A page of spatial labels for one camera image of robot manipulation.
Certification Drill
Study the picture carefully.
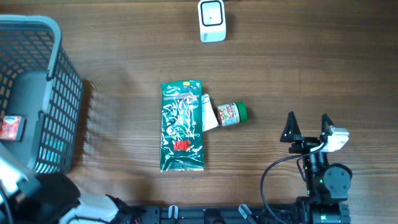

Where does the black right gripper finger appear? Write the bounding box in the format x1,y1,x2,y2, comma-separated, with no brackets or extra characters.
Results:
280,111,302,142
321,113,334,136

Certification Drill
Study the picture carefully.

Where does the green lid Knorr jar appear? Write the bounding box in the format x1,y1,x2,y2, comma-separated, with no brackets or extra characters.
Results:
217,101,248,126

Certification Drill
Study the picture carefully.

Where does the white small packet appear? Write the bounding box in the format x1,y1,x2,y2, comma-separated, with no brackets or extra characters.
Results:
201,93,219,132

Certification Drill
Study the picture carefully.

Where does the green gloves package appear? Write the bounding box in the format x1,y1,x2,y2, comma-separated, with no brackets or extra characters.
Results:
160,80,205,172

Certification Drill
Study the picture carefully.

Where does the red tissue pack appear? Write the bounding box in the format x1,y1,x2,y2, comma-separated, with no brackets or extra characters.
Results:
1,116,25,141

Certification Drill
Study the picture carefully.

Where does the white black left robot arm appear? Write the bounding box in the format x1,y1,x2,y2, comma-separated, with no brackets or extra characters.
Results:
1,145,141,223

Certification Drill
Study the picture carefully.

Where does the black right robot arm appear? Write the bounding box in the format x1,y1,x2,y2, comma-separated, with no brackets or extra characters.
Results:
280,111,353,223

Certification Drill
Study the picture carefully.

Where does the white barcode scanner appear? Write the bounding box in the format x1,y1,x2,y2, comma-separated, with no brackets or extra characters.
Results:
197,0,226,43

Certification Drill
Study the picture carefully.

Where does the grey plastic basket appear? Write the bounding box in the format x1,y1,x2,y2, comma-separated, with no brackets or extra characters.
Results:
1,15,83,173

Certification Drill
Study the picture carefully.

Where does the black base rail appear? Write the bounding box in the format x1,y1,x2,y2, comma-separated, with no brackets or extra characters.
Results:
73,204,351,224

